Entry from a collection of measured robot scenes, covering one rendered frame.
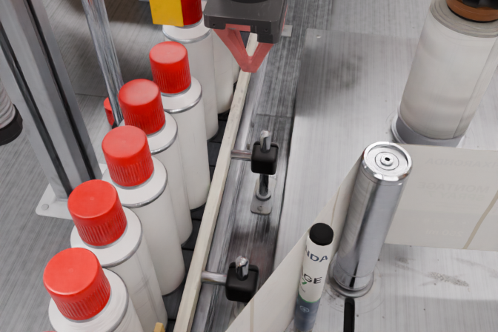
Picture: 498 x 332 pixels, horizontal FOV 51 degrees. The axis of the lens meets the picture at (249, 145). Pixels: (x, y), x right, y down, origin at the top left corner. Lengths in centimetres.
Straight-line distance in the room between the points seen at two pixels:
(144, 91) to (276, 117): 36
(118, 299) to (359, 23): 70
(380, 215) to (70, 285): 23
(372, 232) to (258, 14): 20
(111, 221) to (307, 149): 34
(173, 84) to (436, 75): 28
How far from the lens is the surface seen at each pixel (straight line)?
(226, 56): 62
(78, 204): 36
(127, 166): 38
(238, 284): 50
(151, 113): 42
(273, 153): 58
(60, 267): 34
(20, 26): 49
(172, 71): 45
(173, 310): 53
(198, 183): 55
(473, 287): 58
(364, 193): 41
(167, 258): 48
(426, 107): 61
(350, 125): 68
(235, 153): 60
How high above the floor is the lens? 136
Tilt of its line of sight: 49 degrees down
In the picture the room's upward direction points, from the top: straight up
